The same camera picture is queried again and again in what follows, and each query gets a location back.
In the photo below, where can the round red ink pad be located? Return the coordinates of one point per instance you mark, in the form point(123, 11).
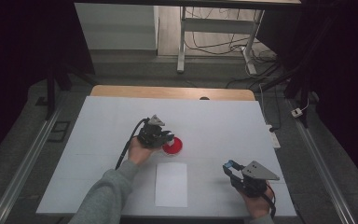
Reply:
point(175, 148)

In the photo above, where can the dark curtain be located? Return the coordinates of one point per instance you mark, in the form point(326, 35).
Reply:
point(18, 62)
point(345, 77)

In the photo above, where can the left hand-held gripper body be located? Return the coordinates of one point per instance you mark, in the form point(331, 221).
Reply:
point(150, 135)

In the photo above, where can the white table cover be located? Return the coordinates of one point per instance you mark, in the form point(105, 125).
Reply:
point(214, 118)

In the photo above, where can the small dark round object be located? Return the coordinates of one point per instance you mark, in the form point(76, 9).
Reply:
point(204, 98)

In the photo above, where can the metal floor rail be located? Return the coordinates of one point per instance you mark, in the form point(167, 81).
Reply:
point(323, 174)
point(21, 174)

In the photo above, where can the white panel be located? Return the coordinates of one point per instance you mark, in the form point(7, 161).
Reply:
point(115, 28)

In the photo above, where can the white paper sheet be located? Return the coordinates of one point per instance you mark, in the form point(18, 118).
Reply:
point(171, 185)

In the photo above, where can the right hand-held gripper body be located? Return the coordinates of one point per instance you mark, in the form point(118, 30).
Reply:
point(253, 185)

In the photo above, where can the white floor adapter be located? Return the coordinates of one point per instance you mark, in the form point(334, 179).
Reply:
point(296, 112)

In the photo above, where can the white stamp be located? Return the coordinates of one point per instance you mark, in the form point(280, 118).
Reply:
point(170, 143)

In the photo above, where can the person's left hand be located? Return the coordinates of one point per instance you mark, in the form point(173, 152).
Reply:
point(138, 154)

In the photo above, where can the white desk frame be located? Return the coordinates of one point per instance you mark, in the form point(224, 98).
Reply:
point(214, 25)

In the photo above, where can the person's right hand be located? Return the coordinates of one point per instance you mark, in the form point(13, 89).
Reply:
point(259, 205)

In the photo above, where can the white power strip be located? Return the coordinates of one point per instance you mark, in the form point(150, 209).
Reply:
point(275, 140)

